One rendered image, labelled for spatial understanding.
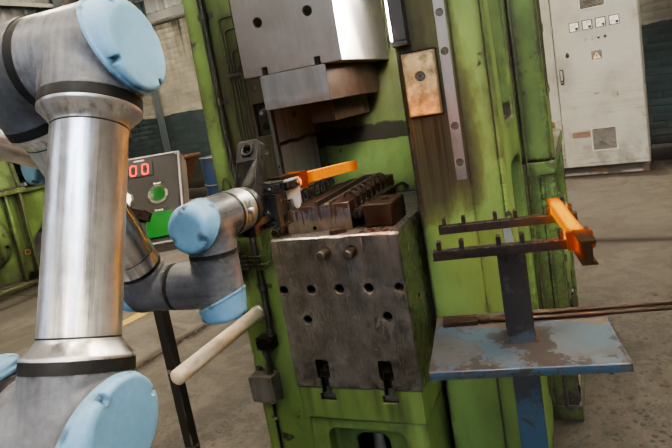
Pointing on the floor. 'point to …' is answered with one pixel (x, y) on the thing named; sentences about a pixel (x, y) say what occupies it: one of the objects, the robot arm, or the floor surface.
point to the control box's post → (171, 380)
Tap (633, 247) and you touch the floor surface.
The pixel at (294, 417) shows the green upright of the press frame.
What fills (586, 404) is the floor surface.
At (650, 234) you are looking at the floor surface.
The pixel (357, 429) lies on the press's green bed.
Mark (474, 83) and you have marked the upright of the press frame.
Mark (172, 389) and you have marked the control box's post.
